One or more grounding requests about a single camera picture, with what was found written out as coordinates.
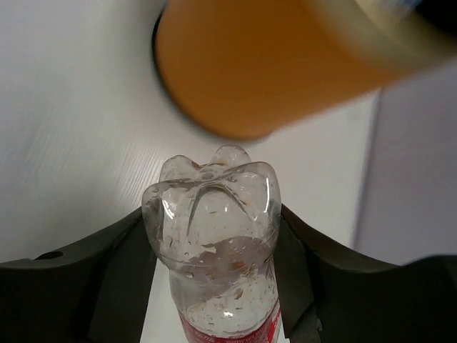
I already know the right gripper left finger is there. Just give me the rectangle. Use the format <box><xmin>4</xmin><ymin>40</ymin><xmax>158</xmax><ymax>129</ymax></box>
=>
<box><xmin>1</xmin><ymin>209</ymin><xmax>156</xmax><ymax>342</ymax></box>

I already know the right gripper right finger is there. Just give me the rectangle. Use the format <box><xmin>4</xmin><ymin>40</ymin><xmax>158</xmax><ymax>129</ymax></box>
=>
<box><xmin>274</xmin><ymin>208</ymin><xmax>456</xmax><ymax>342</ymax></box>

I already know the small red-label cola bottle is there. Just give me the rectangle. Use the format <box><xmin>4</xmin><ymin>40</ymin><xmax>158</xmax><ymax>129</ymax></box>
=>
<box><xmin>141</xmin><ymin>145</ymin><xmax>281</xmax><ymax>342</ymax></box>

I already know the orange cylindrical bin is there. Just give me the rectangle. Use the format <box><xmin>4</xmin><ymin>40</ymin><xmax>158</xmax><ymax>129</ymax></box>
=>
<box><xmin>152</xmin><ymin>1</ymin><xmax>456</xmax><ymax>140</ymax></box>

